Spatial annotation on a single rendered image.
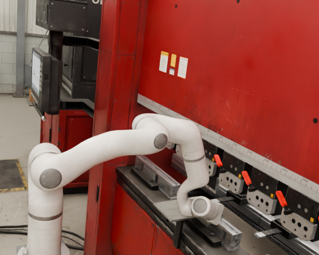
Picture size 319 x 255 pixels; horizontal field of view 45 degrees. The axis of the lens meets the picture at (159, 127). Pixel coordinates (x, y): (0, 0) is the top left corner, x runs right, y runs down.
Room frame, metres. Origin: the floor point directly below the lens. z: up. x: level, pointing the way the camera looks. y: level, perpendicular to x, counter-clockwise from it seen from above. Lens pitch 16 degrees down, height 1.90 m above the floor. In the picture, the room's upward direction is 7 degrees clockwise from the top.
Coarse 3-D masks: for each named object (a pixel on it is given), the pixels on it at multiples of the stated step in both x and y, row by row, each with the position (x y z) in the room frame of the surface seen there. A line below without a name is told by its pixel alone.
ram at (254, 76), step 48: (192, 0) 2.10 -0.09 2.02; (240, 0) 1.78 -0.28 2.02; (288, 0) 1.54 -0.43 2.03; (144, 48) 2.51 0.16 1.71; (192, 48) 2.05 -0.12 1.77; (240, 48) 1.73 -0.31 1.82; (288, 48) 1.50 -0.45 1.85; (144, 96) 2.45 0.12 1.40; (192, 96) 1.99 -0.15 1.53; (240, 96) 1.69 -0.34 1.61; (288, 96) 1.46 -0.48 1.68; (240, 144) 1.64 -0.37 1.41; (288, 144) 1.42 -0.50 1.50
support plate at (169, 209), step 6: (192, 198) 1.87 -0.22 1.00; (156, 204) 1.75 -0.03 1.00; (162, 204) 1.76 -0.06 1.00; (168, 204) 1.76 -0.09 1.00; (174, 204) 1.77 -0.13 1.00; (162, 210) 1.69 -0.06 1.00; (168, 210) 1.70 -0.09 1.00; (174, 210) 1.71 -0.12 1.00; (168, 216) 1.64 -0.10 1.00; (174, 216) 1.65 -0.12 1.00; (180, 216) 1.66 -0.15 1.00
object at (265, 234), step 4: (272, 220) 1.69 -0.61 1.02; (276, 220) 1.68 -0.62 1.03; (272, 224) 1.68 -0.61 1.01; (276, 224) 1.66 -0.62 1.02; (280, 224) 1.65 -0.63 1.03; (272, 228) 1.67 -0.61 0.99; (276, 228) 1.65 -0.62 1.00; (280, 228) 1.64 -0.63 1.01; (284, 228) 1.63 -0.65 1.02; (260, 232) 1.59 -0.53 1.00; (264, 232) 1.60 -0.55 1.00; (268, 232) 1.60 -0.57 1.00; (272, 232) 1.60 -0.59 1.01; (276, 232) 1.61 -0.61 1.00; (280, 232) 1.62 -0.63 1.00; (284, 232) 1.61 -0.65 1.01; (288, 232) 1.60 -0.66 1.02; (256, 236) 1.56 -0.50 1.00; (260, 236) 1.56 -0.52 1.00; (264, 236) 1.57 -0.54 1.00; (284, 236) 1.61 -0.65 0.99; (288, 236) 1.59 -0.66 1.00; (292, 236) 1.60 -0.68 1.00; (296, 236) 1.62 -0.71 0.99
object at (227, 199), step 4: (228, 192) 1.97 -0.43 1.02; (232, 192) 1.96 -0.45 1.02; (228, 196) 1.97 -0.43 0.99; (232, 196) 1.94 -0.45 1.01; (236, 196) 1.92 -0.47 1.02; (240, 196) 1.90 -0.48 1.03; (244, 196) 1.91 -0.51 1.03; (212, 200) 1.86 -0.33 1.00; (216, 200) 1.87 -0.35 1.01; (220, 200) 1.88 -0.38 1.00; (224, 200) 1.88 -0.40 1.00; (228, 200) 1.89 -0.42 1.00; (232, 200) 1.91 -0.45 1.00; (236, 200) 1.91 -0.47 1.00; (240, 200) 1.89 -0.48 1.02; (244, 200) 1.90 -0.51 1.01; (240, 204) 1.88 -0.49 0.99; (244, 204) 1.90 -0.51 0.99
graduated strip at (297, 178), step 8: (152, 104) 2.35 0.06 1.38; (168, 112) 2.18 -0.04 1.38; (200, 128) 1.90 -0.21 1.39; (216, 136) 1.78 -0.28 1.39; (232, 144) 1.68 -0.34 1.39; (240, 152) 1.63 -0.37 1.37; (248, 152) 1.59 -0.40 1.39; (256, 160) 1.54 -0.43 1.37; (264, 160) 1.50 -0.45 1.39; (272, 168) 1.46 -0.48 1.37; (280, 168) 1.43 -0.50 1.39; (288, 176) 1.39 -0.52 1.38; (296, 176) 1.36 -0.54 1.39; (304, 184) 1.32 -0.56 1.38; (312, 184) 1.29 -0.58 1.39
